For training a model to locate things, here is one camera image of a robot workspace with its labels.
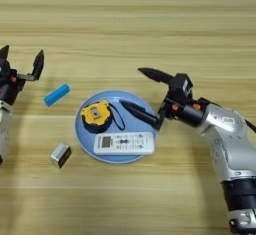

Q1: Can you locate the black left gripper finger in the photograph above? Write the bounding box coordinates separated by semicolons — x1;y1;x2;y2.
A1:
0;44;10;62
17;49;45;81

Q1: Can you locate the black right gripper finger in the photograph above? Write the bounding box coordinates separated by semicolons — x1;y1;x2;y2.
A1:
137;67;176;85
119;99;166;131

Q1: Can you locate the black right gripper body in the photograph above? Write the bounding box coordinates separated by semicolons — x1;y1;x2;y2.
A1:
159;98;211;128

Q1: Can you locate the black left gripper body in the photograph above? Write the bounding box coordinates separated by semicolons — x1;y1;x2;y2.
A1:
0;68;27;105

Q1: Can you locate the white remote control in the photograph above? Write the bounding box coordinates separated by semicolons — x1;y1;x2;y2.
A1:
93;131;156;156

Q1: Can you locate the blue rectangular block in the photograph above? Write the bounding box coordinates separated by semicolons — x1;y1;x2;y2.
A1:
43;83;71;107

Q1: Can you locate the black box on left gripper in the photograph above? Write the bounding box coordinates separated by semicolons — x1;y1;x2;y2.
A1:
0;58;12;80

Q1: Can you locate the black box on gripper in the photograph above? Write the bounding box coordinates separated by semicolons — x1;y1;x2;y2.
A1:
0;58;12;80
169;73;194;105

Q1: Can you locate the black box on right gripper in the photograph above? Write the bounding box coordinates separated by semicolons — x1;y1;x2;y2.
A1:
169;73;194;105

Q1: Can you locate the yellow black tape measure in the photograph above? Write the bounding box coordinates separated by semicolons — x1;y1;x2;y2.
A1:
80;99;126;134

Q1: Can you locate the light blue round plate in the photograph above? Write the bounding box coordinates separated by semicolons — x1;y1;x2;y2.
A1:
74;90;158;164

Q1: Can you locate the small silver metal box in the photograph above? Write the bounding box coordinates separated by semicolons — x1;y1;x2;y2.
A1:
49;142;72;169

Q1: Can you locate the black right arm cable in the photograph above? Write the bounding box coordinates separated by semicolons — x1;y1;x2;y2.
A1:
244;118;256;134

